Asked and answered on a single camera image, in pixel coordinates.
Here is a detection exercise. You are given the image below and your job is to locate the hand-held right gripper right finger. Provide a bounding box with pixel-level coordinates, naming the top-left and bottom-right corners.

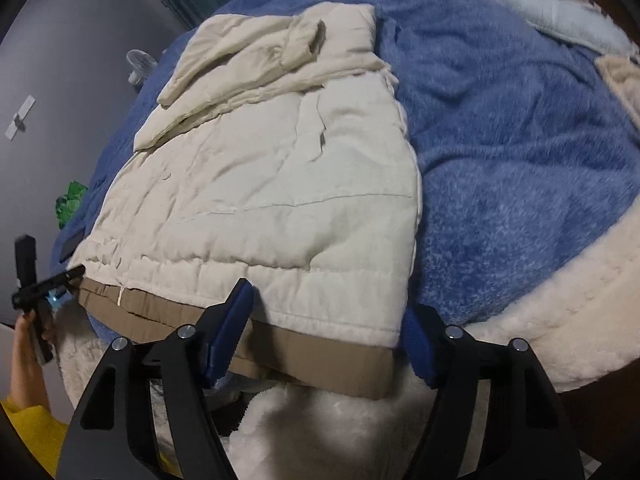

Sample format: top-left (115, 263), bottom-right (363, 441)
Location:
top-left (401, 305), bottom-right (587, 480)

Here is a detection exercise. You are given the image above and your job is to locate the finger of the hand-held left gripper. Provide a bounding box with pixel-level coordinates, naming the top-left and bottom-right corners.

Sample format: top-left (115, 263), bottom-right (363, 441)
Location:
top-left (12, 265), bottom-right (87, 312)

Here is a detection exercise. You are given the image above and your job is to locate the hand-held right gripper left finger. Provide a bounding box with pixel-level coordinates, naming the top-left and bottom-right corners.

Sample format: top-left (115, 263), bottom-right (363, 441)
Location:
top-left (55, 278), bottom-right (255, 480)

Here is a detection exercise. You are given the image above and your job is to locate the cream hooded jacket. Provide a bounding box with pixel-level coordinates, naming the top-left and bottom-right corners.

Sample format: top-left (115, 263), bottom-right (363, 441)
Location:
top-left (70, 2), bottom-right (425, 402)

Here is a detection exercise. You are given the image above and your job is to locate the person's left hand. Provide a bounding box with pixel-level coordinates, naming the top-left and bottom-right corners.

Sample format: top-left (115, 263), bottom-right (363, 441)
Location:
top-left (11, 307), bottom-right (58, 408)

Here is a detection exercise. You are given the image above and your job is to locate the green crumpled object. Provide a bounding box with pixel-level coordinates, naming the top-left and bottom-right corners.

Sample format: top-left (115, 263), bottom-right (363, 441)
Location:
top-left (54, 180), bottom-right (91, 229)

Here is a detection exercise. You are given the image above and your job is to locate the cream fluffy blanket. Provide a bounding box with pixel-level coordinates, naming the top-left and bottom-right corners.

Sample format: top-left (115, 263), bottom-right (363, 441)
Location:
top-left (52, 217), bottom-right (640, 480)

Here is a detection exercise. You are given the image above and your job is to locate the blue fleece blanket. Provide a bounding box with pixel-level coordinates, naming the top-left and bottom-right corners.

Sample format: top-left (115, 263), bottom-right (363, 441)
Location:
top-left (50, 0), bottom-right (640, 396)

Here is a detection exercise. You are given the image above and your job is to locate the small white fan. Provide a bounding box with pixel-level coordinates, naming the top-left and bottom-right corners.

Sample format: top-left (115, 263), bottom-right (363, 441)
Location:
top-left (125, 49), bottom-right (159, 87)

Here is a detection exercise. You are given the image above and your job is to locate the light blue pillow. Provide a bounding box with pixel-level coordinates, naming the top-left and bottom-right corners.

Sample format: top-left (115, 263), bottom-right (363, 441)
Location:
top-left (465, 0), bottom-right (633, 55)

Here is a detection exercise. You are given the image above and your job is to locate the white wall strip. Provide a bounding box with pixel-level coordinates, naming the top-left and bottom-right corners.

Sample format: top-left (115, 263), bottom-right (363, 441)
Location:
top-left (5, 95), bottom-right (37, 141)

